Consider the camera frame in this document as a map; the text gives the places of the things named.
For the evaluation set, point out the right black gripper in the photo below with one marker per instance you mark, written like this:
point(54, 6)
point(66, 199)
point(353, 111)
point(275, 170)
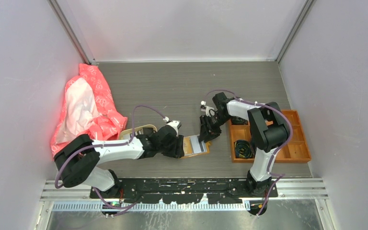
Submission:
point(209, 132)

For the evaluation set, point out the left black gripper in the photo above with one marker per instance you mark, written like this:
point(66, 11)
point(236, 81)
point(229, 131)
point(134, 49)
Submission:
point(177, 151)

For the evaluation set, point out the white striped card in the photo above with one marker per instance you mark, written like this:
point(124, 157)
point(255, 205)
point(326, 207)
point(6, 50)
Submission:
point(197, 145)

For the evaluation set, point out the orange leather card holder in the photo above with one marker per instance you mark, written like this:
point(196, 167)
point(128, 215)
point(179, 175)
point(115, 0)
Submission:
point(193, 155)

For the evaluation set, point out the gold VIP card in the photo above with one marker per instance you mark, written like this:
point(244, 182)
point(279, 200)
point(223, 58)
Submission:
point(187, 147)

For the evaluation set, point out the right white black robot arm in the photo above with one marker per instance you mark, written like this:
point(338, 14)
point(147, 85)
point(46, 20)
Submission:
point(259, 176)

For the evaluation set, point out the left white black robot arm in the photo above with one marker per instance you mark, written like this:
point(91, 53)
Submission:
point(77, 163)

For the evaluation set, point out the cards in beige tray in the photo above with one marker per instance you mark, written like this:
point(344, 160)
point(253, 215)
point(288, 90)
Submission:
point(127, 134)

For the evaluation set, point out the beige oval card tray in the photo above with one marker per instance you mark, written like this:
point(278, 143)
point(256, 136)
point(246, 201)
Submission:
point(155, 129)

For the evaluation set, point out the rolled dark belt right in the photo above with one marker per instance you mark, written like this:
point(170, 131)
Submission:
point(238, 121)

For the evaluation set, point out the rolled dark belt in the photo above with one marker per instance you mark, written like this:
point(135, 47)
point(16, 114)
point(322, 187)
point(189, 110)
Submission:
point(242, 149)
point(238, 121)

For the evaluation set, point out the rolled dark belt left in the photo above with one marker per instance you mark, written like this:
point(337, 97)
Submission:
point(242, 149)

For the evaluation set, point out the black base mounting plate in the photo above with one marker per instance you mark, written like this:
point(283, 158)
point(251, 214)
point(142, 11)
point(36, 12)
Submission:
point(190, 191)

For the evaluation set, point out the pink white crumpled cloth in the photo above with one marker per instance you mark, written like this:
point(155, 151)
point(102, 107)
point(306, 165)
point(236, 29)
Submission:
point(88, 108)

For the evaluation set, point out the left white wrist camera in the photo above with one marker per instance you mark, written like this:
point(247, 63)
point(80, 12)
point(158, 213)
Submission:
point(175, 124)

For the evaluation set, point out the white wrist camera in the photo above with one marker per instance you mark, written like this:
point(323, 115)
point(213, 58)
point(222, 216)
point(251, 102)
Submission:
point(209, 111)
point(175, 124)

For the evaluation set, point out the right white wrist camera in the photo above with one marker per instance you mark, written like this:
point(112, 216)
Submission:
point(209, 111)

